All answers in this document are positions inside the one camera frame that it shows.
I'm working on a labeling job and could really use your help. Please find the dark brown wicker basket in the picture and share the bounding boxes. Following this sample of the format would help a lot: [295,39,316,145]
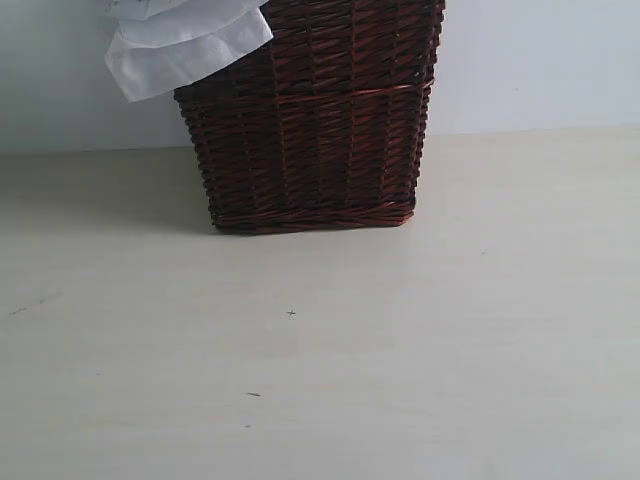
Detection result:
[174,0,445,234]

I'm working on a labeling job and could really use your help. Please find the white t-shirt with red logo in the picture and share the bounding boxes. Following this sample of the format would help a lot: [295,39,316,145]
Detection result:
[100,0,273,102]

